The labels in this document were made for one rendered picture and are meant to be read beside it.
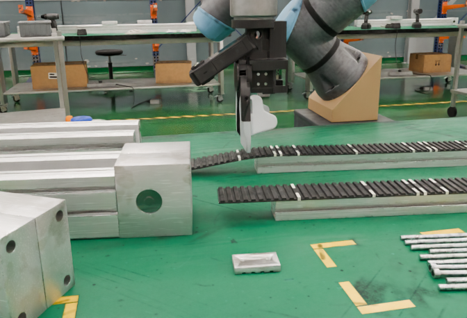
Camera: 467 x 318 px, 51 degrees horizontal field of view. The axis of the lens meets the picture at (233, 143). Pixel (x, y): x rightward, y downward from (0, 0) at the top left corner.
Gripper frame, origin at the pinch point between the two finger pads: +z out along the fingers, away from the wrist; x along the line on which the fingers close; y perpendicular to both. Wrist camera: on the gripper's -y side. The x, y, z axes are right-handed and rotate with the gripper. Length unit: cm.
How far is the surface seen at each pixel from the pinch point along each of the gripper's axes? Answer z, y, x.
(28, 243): -2.0, -22.7, -39.3
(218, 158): 3.3, -4.0, 0.3
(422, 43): 47, 409, 796
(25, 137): -2.8, -34.0, -4.8
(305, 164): 4.3, 10.9, -1.3
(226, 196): 2.3, -3.8, -19.4
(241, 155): 2.6, 0.0, -0.2
